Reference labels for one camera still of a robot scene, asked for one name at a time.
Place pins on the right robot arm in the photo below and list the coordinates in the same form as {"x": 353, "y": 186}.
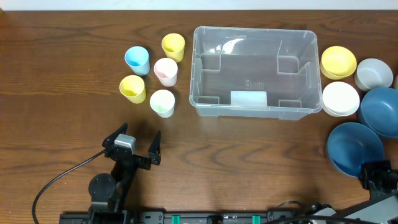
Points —
{"x": 380, "y": 210}

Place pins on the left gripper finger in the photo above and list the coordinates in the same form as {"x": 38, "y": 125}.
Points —
{"x": 109, "y": 141}
{"x": 154, "y": 150}

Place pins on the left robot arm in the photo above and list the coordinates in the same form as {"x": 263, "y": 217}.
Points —
{"x": 109, "y": 191}

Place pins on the yellow cup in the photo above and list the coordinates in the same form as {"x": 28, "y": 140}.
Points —
{"x": 173, "y": 45}
{"x": 133, "y": 88}

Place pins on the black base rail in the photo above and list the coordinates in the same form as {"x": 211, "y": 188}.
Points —
{"x": 177, "y": 218}

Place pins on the white bowl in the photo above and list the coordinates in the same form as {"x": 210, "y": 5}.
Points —
{"x": 340, "y": 99}

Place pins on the beige bowl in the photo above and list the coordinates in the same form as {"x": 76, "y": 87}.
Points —
{"x": 396, "y": 83}

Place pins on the yellow cup near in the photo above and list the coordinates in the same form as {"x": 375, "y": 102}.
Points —
{"x": 133, "y": 88}

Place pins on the grey bowl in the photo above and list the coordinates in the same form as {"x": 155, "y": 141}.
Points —
{"x": 373, "y": 73}

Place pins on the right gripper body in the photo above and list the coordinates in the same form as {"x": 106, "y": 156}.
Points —
{"x": 370, "y": 173}

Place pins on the yellow bowl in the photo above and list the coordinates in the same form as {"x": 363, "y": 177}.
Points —
{"x": 337, "y": 62}

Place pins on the pale green white cup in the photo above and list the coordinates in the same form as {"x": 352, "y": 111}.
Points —
{"x": 163, "y": 103}

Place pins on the dark blue bowl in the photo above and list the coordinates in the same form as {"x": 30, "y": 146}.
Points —
{"x": 350, "y": 145}
{"x": 378, "y": 111}

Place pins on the light blue cup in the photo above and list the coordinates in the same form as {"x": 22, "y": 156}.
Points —
{"x": 137, "y": 58}

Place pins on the yellow cup far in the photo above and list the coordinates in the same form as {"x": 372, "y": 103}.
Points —
{"x": 173, "y": 45}

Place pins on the clear plastic storage container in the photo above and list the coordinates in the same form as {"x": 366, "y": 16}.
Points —
{"x": 248, "y": 72}

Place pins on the pink cup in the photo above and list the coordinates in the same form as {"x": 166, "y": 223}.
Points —
{"x": 166, "y": 70}

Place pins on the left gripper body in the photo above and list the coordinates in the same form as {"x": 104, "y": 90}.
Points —
{"x": 137, "y": 158}

